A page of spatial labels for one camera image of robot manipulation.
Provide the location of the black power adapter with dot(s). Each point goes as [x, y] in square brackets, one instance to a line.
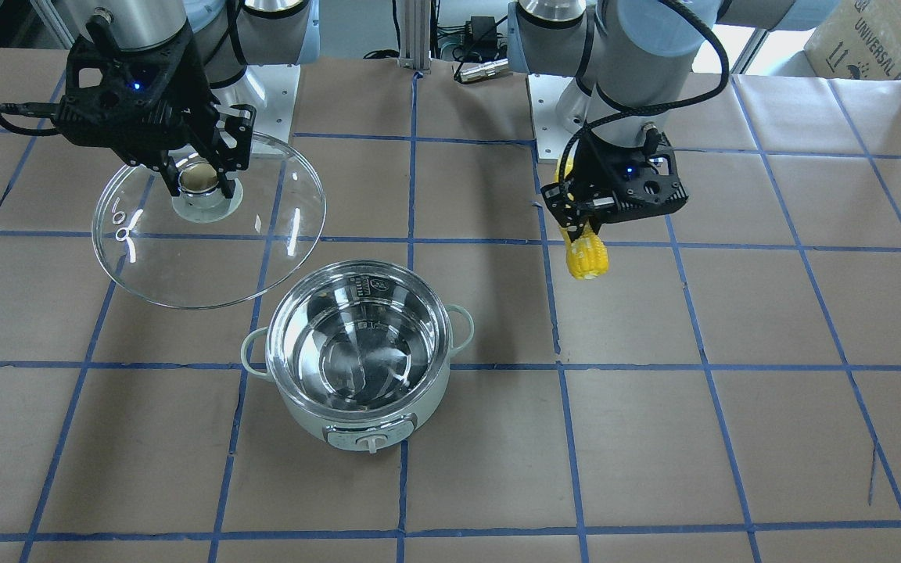
[481, 31]

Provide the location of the cardboard box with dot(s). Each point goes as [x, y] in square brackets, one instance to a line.
[859, 40]

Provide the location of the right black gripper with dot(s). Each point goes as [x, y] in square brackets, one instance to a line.
[202, 100]

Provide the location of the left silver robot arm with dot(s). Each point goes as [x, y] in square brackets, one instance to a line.
[633, 62]

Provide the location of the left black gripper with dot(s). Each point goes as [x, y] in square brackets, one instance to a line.
[585, 166]

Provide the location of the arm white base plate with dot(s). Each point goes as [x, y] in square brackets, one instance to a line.
[272, 90]
[558, 108]

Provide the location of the glass pot lid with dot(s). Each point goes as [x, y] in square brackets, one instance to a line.
[200, 249]

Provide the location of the aluminium frame post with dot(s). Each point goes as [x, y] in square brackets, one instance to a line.
[415, 25]

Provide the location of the yellow corn cob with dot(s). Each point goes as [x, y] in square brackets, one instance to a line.
[585, 255]

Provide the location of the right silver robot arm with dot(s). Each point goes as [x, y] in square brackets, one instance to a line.
[230, 35]

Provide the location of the pale green electric pot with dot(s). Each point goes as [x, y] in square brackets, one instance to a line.
[360, 351]

